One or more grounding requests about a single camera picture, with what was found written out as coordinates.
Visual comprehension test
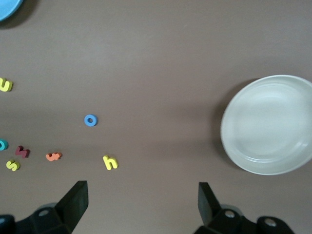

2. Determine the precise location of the yellow foam letter h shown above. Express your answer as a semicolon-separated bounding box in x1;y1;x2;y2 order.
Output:
102;155;119;171

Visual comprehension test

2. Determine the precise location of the blue foam letter o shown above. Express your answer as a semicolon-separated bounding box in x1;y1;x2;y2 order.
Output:
84;114;99;127

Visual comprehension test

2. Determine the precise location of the brown table cover sheet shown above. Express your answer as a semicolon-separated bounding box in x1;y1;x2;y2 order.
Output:
0;0;312;234

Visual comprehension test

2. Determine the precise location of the beige brown plate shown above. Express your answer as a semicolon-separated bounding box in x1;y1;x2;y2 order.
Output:
220;74;312;176

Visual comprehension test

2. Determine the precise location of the dark red foam letter z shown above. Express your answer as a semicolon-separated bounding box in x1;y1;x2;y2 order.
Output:
15;145;31;159

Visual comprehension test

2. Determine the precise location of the blue plate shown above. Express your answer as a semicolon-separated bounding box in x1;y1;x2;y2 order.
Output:
0;0;25;22

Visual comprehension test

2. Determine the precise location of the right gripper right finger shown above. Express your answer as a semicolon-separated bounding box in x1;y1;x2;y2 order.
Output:
194;182;295;234

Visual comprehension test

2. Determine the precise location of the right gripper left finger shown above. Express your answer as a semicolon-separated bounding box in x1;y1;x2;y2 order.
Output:
0;180;89;234

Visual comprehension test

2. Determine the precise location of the yellow foam letter u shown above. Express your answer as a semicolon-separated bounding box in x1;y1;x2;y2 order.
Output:
0;77;13;93

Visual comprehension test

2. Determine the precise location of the yellow foam letter s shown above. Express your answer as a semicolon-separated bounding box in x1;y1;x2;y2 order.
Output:
6;159;21;172

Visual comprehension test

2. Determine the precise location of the orange foam letter r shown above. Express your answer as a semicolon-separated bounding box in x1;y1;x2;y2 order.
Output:
45;152;63;162

